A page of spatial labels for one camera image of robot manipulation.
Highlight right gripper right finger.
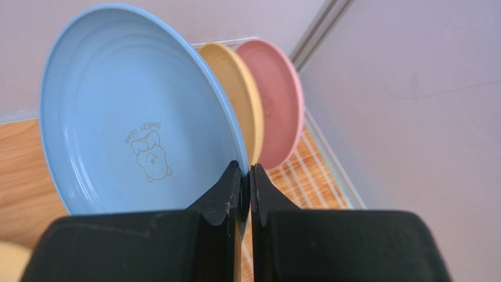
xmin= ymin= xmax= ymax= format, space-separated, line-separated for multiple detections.
xmin=249 ymin=164 xmax=299 ymax=281

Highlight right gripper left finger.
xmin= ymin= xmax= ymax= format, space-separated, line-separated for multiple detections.
xmin=188 ymin=160 xmax=242 ymax=281

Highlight blue plate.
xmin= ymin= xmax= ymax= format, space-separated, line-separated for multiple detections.
xmin=39 ymin=4 xmax=249 ymax=215

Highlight cream yellow plate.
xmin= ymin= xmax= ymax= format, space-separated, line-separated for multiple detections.
xmin=1 ymin=241 xmax=32 ymax=282

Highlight pink plate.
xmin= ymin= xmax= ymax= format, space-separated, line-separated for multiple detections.
xmin=236 ymin=39 xmax=305 ymax=170

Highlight tan yellow plate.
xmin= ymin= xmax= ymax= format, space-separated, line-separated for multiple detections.
xmin=198 ymin=42 xmax=264 ymax=165

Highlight white wire dish rack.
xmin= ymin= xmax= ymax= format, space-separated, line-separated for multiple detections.
xmin=190 ymin=36 xmax=368 ymax=282

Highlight right aluminium frame post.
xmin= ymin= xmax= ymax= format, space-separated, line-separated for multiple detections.
xmin=290 ymin=0 xmax=354 ymax=72

